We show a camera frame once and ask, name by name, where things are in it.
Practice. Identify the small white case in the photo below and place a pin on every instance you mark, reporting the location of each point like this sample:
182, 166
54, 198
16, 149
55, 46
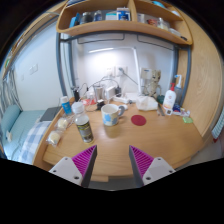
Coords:
123, 107

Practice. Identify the blue checked blanket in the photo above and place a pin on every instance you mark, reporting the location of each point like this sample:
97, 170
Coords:
33, 140

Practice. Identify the white tissue pack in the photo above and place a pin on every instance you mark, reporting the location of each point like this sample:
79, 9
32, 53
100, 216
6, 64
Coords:
146, 103

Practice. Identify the white power strip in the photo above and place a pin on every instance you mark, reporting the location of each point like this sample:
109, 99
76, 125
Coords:
121, 99

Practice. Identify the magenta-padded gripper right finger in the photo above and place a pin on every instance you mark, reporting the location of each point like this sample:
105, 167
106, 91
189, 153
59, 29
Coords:
156, 168

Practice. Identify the light blue pillow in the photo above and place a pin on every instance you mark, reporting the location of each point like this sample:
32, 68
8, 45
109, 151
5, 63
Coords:
9, 118

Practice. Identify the clear spray bottle blue top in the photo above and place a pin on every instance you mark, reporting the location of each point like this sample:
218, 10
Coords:
179, 87

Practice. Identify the grey metal frame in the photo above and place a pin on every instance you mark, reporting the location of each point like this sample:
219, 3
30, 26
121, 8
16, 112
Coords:
60, 66

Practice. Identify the striped curtain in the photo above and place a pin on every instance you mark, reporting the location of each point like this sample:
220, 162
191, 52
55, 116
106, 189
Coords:
8, 91

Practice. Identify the white mug with blue print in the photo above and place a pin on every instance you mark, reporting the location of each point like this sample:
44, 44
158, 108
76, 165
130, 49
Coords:
109, 115

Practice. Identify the black electric shaver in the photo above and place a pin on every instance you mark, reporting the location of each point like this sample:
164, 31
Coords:
76, 94

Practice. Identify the dark laptop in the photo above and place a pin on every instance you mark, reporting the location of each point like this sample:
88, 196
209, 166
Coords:
50, 114

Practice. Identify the bed with light blue sheet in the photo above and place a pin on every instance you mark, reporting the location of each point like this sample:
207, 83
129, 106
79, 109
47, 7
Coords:
25, 125

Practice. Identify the wrapped round bun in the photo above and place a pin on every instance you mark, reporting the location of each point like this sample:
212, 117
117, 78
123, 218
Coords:
54, 137
62, 123

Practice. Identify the white wall switch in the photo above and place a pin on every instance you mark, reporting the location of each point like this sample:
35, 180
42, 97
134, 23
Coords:
33, 69

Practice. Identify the red packet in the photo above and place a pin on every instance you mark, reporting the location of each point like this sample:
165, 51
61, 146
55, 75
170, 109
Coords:
89, 102

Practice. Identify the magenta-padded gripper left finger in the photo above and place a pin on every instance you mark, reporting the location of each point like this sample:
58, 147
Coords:
68, 168

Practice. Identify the blue tube with white cap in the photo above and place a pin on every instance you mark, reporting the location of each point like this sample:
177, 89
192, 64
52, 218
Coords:
66, 107

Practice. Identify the wooden shelf unit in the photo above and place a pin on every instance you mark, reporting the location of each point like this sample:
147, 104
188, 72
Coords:
100, 28

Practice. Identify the steel tumbler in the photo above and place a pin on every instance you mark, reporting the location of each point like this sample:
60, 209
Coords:
98, 91

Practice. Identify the white pump bottle red top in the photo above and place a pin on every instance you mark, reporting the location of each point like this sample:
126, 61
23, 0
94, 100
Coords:
169, 99

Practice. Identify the black plug adapter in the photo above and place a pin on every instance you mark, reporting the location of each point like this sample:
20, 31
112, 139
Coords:
118, 91

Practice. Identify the metal ruler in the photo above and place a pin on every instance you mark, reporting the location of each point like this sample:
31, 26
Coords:
161, 110

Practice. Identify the small white tag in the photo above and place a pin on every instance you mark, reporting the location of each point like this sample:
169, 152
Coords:
169, 111

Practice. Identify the clear plastic water bottle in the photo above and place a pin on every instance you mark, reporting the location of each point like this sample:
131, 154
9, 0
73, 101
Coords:
83, 125

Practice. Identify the flat round red coaster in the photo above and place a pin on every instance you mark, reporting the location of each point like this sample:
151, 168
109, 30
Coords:
138, 120

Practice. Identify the white charger block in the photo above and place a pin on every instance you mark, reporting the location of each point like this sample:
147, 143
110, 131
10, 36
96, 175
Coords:
110, 92

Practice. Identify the white wall box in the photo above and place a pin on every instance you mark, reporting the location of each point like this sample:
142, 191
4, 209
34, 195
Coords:
145, 73

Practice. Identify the white wall socket plate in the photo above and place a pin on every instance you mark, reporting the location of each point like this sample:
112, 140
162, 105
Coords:
121, 70

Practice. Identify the small black box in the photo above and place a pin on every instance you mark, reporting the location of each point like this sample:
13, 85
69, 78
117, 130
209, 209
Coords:
100, 104

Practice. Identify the dark green round container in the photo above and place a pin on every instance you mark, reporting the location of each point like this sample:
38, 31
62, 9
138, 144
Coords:
160, 99

